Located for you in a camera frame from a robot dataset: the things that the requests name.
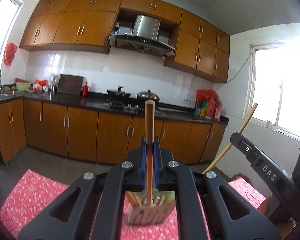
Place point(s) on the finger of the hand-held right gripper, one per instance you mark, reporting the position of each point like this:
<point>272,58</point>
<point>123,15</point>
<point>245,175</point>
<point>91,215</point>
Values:
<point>238,142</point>

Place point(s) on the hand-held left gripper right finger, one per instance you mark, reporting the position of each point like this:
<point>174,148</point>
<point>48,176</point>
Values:
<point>157,165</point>

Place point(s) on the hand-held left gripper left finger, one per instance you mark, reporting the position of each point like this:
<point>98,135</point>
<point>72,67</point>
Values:
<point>143,162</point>

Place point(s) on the perforated metal chopstick holder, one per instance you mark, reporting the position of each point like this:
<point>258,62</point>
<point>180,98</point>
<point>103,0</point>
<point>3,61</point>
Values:
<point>152,215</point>

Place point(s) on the small cup on windowsill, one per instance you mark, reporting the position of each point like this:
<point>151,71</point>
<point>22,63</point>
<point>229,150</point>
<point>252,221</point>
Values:
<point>269,124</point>

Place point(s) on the red bag with bottles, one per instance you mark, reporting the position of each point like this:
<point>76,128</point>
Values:
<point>207,102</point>

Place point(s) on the gas stove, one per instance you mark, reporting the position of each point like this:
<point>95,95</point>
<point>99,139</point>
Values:
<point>120,106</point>

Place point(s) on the black wok with lid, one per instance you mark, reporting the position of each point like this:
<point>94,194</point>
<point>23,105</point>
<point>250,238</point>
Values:
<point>147,96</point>

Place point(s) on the wooden lower kitchen cabinets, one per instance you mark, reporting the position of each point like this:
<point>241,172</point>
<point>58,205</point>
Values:
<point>80,135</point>

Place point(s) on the black kitchen countertop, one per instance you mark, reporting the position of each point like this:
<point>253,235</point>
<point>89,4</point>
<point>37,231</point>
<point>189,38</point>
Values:
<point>95,102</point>

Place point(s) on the red bottle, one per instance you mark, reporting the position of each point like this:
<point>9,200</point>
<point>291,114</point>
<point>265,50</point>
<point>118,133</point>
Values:
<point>85,90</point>

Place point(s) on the dark wooden cutting board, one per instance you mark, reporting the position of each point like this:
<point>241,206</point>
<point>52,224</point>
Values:
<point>70,85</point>

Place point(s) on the red floral tablecloth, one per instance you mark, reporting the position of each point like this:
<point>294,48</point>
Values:
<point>27,200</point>

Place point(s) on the red and white bag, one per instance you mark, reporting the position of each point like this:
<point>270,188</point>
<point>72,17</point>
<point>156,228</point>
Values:
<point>40,85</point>

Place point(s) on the steel range hood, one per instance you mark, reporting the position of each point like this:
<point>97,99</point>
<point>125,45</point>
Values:
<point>145,27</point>

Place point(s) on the green plastic basin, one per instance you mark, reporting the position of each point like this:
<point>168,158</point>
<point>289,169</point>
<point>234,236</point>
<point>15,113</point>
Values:
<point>23,87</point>

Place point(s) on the metal sink faucet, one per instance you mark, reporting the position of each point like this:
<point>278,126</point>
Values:
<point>0,82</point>

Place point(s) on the hanging red plastic bag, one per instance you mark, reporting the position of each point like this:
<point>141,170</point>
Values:
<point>10,55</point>

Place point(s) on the narrow window beside sink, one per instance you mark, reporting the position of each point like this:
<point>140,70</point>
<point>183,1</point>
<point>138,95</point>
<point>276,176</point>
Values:
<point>2,30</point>

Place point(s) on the bright window with white frame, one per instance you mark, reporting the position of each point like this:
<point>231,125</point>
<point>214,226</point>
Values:
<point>275,87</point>

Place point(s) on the white wall socket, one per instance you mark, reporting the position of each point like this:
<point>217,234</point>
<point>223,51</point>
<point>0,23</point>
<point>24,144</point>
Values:
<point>186,101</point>

